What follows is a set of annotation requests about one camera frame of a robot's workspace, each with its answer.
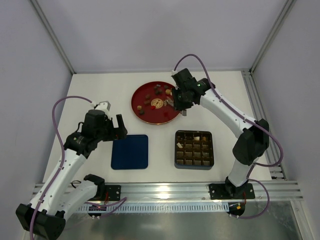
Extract metal tweezers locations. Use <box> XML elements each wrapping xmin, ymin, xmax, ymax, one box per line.
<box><xmin>164</xmin><ymin>98</ymin><xmax>187</xmax><ymax>117</ymax></box>

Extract blue tin lid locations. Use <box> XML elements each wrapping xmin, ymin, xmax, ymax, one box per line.
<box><xmin>111</xmin><ymin>134</ymin><xmax>149</xmax><ymax>170</ymax></box>

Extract blue tin chocolate box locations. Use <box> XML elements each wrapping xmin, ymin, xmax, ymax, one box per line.
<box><xmin>174</xmin><ymin>130</ymin><xmax>215</xmax><ymax>170</ymax></box>

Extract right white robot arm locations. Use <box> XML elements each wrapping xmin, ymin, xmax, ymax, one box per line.
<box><xmin>171</xmin><ymin>68</ymin><xmax>269</xmax><ymax>198</ymax></box>

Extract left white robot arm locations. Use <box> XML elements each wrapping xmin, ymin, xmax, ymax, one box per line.
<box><xmin>15</xmin><ymin>109</ymin><xmax>128</xmax><ymax>240</ymax></box>

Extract dark chocolate top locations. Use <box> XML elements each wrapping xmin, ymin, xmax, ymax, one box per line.
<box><xmin>153</xmin><ymin>84</ymin><xmax>161</xmax><ymax>91</ymax></box>

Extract red round plate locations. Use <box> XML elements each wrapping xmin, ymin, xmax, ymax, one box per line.
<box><xmin>131</xmin><ymin>81</ymin><xmax>180</xmax><ymax>125</ymax></box>

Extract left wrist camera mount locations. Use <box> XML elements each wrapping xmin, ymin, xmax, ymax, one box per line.
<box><xmin>90</xmin><ymin>101</ymin><xmax>111</xmax><ymax>119</ymax></box>

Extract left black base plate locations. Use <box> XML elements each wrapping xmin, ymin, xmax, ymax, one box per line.
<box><xmin>102</xmin><ymin>184</ymin><xmax>122</xmax><ymax>202</ymax></box>

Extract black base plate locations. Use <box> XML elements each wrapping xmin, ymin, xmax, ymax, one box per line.
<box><xmin>209</xmin><ymin>183</ymin><xmax>256</xmax><ymax>200</ymax></box>
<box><xmin>102</xmin><ymin>184</ymin><xmax>122</xmax><ymax>202</ymax></box>

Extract right aluminium frame rail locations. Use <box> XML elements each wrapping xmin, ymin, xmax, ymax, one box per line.
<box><xmin>241</xmin><ymin>70</ymin><xmax>287</xmax><ymax>181</ymax></box>

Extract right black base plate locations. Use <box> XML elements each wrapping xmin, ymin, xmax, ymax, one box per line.
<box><xmin>209</xmin><ymin>183</ymin><xmax>256</xmax><ymax>200</ymax></box>

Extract slotted cable duct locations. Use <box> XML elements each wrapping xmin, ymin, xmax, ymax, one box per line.
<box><xmin>78</xmin><ymin>201</ymin><xmax>229</xmax><ymax>214</ymax></box>

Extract aluminium front rail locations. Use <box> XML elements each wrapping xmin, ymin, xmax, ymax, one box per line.
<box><xmin>29</xmin><ymin>181</ymin><xmax>305</xmax><ymax>204</ymax></box>

